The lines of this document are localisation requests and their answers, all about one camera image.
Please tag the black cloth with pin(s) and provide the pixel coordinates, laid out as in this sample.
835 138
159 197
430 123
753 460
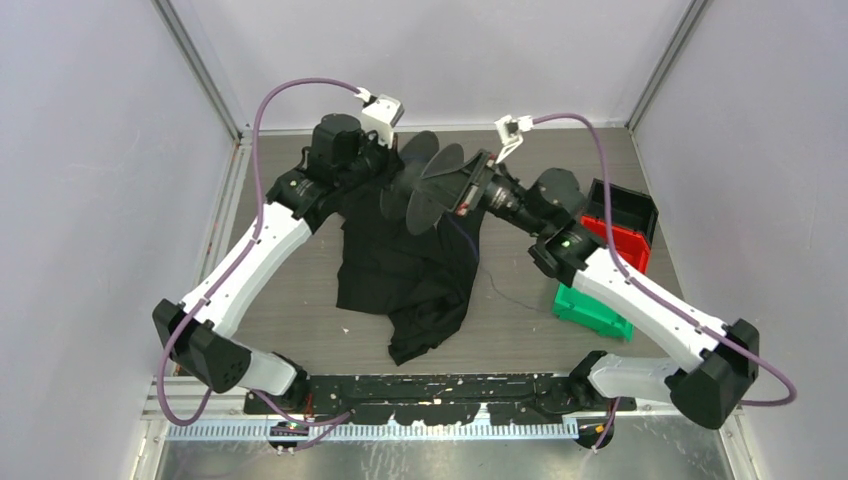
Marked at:
421 283

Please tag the red plastic bin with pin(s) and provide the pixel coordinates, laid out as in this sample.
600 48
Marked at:
633 246

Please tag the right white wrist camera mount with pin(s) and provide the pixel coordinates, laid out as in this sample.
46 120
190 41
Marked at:
510 132

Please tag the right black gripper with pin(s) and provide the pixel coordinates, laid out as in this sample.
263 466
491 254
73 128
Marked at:
484 173

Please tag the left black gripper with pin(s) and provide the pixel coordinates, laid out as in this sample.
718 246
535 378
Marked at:
391 160

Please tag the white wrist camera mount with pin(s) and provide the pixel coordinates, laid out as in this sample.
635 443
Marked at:
380 114
510 132

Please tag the green plastic bin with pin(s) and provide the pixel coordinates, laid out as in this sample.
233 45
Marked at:
571 305

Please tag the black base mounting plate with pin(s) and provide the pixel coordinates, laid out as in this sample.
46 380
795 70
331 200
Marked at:
508 399

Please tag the grey plastic cable spool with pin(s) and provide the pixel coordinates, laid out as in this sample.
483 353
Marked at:
433 181

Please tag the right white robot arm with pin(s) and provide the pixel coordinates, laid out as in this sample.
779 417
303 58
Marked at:
708 365

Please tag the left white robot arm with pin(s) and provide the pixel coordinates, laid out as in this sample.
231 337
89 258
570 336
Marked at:
197 332

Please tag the black plastic bin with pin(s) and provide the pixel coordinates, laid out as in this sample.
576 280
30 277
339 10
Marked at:
631 210

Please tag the white slotted cable duct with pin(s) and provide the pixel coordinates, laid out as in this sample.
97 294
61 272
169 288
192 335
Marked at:
273 429

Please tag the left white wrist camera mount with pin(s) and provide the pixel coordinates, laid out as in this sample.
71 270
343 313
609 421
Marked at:
380 114

